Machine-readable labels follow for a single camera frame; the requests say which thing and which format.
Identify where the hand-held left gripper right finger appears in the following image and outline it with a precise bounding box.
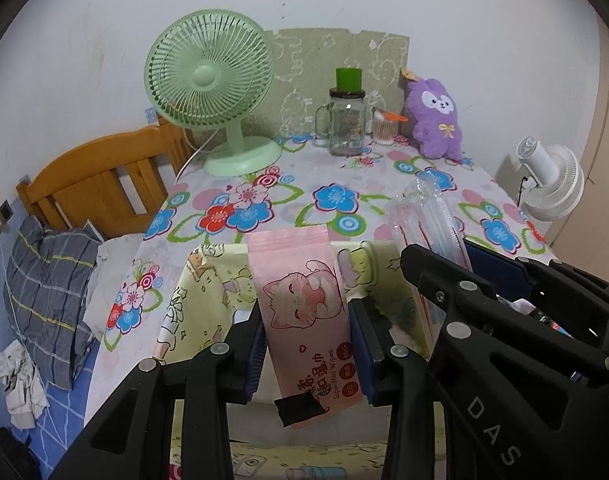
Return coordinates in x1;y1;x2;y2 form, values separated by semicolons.
349;299;453;480

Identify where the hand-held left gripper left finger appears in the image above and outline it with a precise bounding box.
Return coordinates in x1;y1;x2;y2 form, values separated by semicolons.
79;305;268;480

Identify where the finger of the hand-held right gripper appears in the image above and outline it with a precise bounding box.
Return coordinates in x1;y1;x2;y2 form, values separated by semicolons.
402;244;609;376
463;241;609;325

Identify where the clear plastic bag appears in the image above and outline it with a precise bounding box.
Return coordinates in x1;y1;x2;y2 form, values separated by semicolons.
387;172;473;333

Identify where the pink wet wipes pack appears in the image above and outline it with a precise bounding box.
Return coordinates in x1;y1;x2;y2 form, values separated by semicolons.
245;225;365;431

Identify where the yellow cartoon fabric storage box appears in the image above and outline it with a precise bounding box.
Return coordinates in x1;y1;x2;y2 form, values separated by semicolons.
154;239;438;480

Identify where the white floor fan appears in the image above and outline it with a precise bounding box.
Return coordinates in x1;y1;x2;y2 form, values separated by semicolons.
515;136;585;221

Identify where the purple plush bunny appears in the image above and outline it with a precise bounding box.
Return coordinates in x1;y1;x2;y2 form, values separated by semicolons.
399;67;464;160

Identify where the cotton swab jar orange lid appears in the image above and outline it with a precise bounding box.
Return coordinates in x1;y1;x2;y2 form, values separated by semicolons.
373;109;409;146

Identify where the white bed quilt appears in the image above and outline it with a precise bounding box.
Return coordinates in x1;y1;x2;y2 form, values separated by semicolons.
83;234;148;333

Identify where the glass mug with green lid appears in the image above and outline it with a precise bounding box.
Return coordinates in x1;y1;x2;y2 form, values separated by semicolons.
315;67;369;157

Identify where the blue bed sheet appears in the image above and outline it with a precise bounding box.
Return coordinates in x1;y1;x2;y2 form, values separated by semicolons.
19;380;99;480

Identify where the grey plaid pillow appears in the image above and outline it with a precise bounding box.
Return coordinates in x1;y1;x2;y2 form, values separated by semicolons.
4;217;108;391

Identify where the white grey crumpled rag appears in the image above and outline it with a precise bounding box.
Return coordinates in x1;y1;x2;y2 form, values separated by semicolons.
0;340;48;429

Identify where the wooden bed headboard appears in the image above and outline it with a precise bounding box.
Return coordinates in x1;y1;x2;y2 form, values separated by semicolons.
17;119;198;238

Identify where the green patterned board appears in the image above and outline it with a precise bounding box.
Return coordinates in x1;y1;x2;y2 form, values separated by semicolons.
264;27;410;138

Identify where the green desk fan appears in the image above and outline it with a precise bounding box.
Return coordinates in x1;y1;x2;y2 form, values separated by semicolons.
144;10;284;177

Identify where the thin white fan cable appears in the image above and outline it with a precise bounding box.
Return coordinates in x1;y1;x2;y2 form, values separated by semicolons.
174;127;221;183

